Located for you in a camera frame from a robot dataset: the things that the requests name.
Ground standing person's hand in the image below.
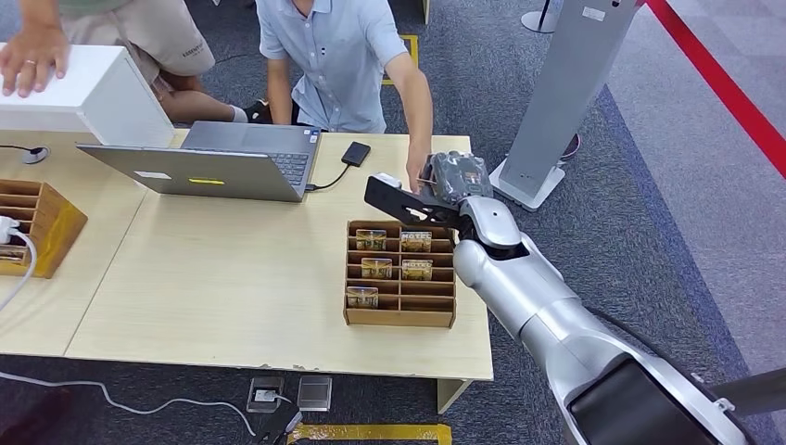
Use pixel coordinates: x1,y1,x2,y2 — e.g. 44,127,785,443
0,24,70,99

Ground seated person's left hand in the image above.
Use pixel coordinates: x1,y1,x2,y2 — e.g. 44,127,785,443
405,143,435,196

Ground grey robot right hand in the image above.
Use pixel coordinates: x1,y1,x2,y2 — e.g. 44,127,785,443
422,150,495,208

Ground hotel print key card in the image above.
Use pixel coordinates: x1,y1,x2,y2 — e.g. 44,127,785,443
401,258,434,283
399,230,434,254

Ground seated person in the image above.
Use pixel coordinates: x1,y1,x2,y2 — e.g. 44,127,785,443
255,0,435,196

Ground standing person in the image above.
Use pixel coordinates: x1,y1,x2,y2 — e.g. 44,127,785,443
0,0,273,126

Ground cardboard card holder box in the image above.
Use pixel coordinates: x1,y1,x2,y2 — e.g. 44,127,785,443
342,220,458,330

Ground wooden card holder box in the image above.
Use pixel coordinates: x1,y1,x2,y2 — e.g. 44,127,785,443
0,178,89,281

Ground black external drive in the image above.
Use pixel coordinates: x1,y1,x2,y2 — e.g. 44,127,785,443
340,141,372,168

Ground white box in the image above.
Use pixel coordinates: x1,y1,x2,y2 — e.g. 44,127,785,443
0,43,176,149

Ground short yellow floor tape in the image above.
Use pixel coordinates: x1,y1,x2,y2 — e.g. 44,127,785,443
381,34,421,88

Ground grey kiosk stand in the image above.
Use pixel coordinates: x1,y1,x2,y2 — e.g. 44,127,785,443
488,0,640,214

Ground grey laptop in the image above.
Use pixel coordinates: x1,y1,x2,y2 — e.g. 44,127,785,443
75,121,322,204

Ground white stanchion base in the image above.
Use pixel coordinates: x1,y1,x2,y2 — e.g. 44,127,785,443
520,0,561,35

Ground desk leg panel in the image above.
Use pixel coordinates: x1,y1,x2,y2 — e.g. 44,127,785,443
436,377,475,416

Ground floor socket lid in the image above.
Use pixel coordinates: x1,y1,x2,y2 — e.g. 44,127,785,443
296,375,334,413

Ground long yellow floor tape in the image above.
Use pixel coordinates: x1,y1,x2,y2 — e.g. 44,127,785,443
288,423,453,445

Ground floor socket box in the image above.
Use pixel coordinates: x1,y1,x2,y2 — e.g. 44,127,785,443
245,375,286,415

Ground red barrier belt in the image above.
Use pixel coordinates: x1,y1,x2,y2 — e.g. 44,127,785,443
641,0,786,184

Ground black power adapter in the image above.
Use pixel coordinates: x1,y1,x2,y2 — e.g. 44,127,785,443
251,401,303,445

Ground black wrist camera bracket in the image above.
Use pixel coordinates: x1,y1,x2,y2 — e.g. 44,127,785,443
363,172,468,232

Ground black drive cable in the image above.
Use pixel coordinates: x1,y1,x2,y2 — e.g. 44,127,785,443
304,163,351,194

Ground white plug cable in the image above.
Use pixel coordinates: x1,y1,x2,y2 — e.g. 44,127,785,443
0,230,39,312

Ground white floor cable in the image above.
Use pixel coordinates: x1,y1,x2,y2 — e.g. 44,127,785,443
0,371,258,439

